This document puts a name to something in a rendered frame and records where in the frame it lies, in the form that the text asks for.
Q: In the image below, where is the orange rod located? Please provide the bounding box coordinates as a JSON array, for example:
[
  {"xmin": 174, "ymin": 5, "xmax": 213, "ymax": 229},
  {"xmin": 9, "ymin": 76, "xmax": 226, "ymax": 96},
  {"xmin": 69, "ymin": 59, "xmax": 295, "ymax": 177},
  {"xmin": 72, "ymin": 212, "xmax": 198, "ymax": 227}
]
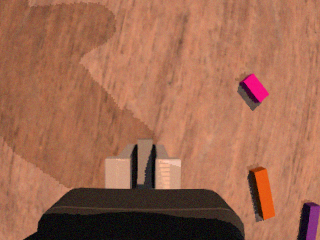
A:
[{"xmin": 250, "ymin": 167, "xmax": 275, "ymax": 220}]

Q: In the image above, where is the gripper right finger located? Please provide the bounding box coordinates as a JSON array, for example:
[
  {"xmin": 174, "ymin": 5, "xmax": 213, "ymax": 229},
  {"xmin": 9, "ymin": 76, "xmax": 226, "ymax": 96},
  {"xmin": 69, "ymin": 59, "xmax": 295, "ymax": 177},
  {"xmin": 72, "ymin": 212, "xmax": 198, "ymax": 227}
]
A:
[{"xmin": 152, "ymin": 144, "xmax": 181, "ymax": 189}]

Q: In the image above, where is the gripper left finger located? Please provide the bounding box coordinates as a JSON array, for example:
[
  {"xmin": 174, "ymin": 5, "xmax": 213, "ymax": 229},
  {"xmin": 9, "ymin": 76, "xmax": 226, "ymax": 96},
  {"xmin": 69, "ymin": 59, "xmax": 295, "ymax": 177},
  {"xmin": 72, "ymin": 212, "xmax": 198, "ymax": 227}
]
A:
[{"xmin": 104, "ymin": 144, "xmax": 138, "ymax": 189}]

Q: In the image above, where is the purple rod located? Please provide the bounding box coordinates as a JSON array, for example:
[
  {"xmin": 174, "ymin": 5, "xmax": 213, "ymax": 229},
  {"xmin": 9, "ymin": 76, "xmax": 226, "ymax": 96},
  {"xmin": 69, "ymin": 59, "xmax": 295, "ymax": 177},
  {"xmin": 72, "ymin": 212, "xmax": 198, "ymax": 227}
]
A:
[{"xmin": 299, "ymin": 202, "xmax": 320, "ymax": 240}]

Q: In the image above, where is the magenta rectangular block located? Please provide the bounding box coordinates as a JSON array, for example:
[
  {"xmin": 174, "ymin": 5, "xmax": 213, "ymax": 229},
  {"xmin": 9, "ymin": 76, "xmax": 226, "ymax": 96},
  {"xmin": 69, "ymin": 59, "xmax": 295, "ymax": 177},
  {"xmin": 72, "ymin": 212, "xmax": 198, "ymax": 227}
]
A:
[{"xmin": 239, "ymin": 74, "xmax": 269, "ymax": 103}]

